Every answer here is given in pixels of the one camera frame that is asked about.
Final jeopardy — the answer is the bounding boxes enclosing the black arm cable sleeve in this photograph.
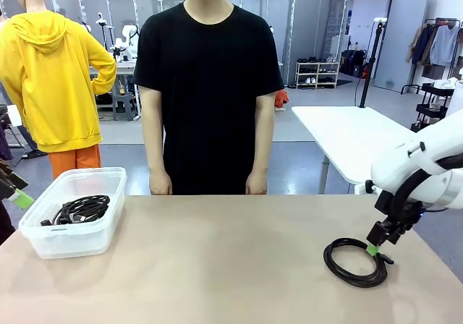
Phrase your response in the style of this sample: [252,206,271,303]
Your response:
[392,153,463,213]

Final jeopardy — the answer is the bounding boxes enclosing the person's left forearm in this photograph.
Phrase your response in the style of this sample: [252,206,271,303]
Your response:
[248,127,275,175]

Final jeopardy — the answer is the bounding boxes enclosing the orange pants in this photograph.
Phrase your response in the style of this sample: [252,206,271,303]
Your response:
[48,143,103,180]

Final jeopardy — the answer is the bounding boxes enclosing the yellow hoodie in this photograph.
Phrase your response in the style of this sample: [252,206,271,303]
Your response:
[0,11,118,153]

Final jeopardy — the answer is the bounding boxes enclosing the thin black cable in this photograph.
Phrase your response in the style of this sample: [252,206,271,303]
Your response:
[53,194,111,224]

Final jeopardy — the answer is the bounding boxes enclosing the grey step stool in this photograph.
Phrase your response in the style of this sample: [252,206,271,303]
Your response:
[111,93,138,122]

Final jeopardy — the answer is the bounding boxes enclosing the black bags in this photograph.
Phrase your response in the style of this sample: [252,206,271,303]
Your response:
[339,48,367,78]

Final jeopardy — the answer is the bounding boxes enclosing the translucent plastic storage container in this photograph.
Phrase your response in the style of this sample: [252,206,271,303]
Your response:
[17,166,127,260]

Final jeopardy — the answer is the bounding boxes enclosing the orange red object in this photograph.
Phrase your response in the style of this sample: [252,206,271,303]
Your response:
[273,88,290,109]

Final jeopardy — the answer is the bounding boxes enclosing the clothes rack with garments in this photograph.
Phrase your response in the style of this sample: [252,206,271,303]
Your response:
[400,17,463,95]

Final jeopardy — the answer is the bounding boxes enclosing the grey partition panel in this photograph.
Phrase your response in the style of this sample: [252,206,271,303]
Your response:
[373,0,430,90]

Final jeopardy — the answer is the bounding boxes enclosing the person in black t-shirt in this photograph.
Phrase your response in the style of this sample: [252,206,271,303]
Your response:
[132,0,286,196]

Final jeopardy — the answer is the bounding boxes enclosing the metal folding chair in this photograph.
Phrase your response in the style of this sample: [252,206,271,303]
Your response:
[0,103,29,168]

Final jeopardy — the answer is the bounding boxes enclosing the white background workbench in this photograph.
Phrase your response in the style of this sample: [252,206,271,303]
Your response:
[88,59,143,119]

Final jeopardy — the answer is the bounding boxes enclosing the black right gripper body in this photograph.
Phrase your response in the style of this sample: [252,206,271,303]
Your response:
[374,189,424,231]

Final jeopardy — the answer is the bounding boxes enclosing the thick black cable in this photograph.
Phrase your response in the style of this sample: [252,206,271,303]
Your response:
[323,237,395,289]

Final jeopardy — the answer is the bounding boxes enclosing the black utility cart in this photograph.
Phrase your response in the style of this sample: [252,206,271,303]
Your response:
[409,81,456,134]

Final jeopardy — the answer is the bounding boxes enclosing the person's right forearm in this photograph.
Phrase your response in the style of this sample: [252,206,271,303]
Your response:
[143,127,171,176]

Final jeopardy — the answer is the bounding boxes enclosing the black pole with white top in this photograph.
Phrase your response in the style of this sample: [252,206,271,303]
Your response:
[357,17,388,109]

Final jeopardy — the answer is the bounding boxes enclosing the white side table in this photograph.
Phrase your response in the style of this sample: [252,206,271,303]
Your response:
[290,105,417,196]

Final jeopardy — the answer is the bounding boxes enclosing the person's left hand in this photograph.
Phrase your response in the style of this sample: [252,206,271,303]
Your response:
[245,169,270,196]

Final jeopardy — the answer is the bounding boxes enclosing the wooden shoe rack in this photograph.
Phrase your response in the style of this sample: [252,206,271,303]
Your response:
[295,60,341,90]

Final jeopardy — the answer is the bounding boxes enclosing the person's right hand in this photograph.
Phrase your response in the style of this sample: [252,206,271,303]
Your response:
[148,170,174,196]

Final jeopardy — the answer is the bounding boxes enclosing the dark rounded object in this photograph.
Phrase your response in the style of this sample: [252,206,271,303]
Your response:
[0,201,17,247]

